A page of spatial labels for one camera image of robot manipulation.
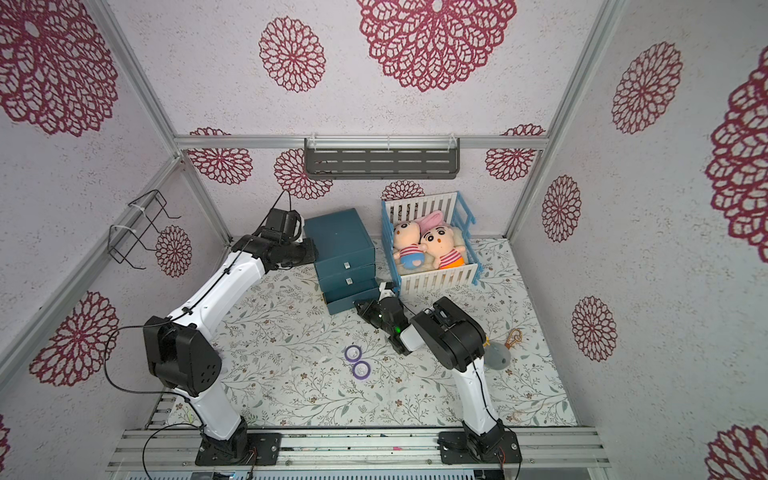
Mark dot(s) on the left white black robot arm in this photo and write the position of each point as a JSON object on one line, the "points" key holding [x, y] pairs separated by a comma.
{"points": [[179, 347]]}

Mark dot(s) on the plush doll orange striped shirt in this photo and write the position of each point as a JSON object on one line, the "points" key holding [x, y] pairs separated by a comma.
{"points": [[438, 241]]}

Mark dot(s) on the plush doll blue striped shirt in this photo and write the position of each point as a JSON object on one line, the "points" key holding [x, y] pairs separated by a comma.
{"points": [[407, 250]]}

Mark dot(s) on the grey wall shelf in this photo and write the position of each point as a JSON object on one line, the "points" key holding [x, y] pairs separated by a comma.
{"points": [[385, 159]]}

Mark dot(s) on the teal three-drawer cabinet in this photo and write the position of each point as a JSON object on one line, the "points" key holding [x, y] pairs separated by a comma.
{"points": [[339, 231]]}

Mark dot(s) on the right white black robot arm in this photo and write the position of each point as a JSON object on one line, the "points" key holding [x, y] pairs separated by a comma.
{"points": [[456, 340]]}

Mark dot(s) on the brown keyring toy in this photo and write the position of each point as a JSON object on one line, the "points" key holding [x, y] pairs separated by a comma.
{"points": [[514, 337]]}

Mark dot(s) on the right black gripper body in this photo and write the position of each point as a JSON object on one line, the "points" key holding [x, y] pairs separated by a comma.
{"points": [[372, 308]]}

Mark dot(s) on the yellow grey toy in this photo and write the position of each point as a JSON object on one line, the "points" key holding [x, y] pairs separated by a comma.
{"points": [[496, 356]]}

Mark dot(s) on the teal bottom drawer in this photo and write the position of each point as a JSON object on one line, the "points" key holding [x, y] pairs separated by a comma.
{"points": [[343, 298]]}

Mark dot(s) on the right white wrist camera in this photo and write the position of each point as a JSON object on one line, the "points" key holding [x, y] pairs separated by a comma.
{"points": [[387, 290]]}

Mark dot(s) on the purple tape roll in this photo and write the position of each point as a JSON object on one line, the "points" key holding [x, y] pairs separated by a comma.
{"points": [[361, 370], [353, 354]]}

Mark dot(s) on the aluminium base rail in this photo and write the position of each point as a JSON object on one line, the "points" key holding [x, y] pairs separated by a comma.
{"points": [[174, 450]]}

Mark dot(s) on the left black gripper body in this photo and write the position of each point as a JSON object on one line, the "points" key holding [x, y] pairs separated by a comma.
{"points": [[300, 253]]}

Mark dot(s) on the blue white toy crib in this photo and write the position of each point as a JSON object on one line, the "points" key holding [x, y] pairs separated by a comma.
{"points": [[456, 214]]}

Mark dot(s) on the black wire wall rack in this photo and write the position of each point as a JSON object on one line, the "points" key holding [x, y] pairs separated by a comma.
{"points": [[143, 215]]}

